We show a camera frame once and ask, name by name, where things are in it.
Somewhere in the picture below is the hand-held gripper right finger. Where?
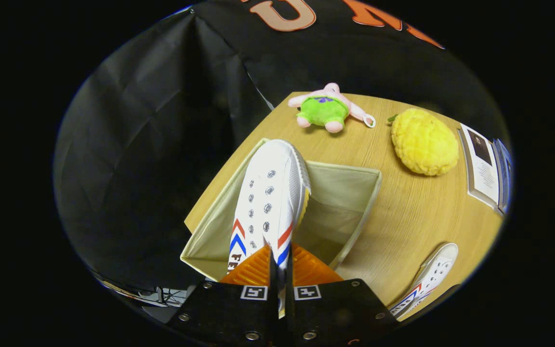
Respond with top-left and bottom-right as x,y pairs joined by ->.
286,243 -> 400,346

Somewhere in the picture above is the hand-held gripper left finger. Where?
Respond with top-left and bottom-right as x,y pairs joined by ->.
167,245 -> 281,347

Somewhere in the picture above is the white canvas shoe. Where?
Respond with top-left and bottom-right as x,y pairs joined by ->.
227,139 -> 312,316
389,242 -> 459,319

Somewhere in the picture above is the beige fabric storage box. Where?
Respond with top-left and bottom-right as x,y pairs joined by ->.
180,138 -> 383,282

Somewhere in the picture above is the yellow knitted plush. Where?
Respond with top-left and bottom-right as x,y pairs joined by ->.
387,108 -> 460,176

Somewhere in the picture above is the pink and green plush toy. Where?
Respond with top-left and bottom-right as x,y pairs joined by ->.
287,83 -> 377,133

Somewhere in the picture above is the white booklet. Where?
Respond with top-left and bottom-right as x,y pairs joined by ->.
458,123 -> 504,213

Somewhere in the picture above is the blue book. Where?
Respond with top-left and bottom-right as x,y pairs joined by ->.
494,139 -> 513,203

